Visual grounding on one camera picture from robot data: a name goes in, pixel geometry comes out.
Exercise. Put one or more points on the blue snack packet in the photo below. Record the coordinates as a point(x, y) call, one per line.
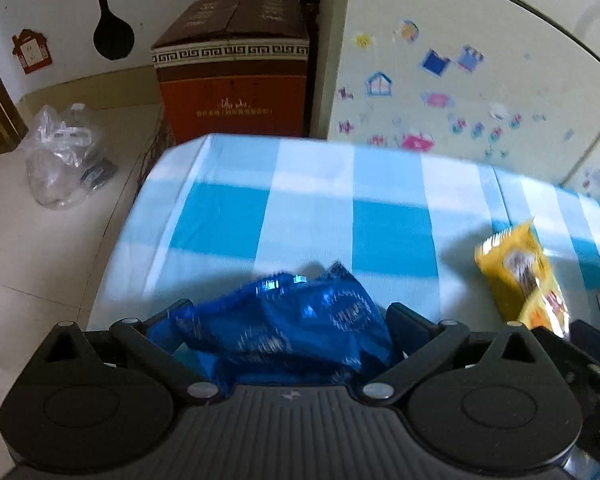
point(290, 330)

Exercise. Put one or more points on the cream cabinet with stickers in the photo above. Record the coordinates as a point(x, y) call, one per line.
point(480, 35)

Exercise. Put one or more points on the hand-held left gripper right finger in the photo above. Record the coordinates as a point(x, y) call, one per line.
point(405, 320)

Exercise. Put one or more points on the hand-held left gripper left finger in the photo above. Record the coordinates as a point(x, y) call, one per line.
point(172, 310)

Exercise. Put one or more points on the red brown printed carton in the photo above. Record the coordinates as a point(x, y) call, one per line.
point(230, 95)

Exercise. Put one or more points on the orange yellow snack packet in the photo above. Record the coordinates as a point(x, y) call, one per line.
point(525, 280)

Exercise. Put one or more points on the blue white checkered tablecloth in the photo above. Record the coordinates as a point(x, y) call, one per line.
point(310, 210)

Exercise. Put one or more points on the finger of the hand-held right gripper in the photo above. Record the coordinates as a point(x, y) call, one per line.
point(555, 347)
point(590, 337)

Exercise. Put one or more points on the red house wall sticker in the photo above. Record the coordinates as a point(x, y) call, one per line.
point(30, 52)

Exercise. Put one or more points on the clear plastic bag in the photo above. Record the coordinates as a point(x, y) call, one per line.
point(60, 160)

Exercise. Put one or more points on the black spoon wall sticker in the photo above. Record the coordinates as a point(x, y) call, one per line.
point(111, 35)

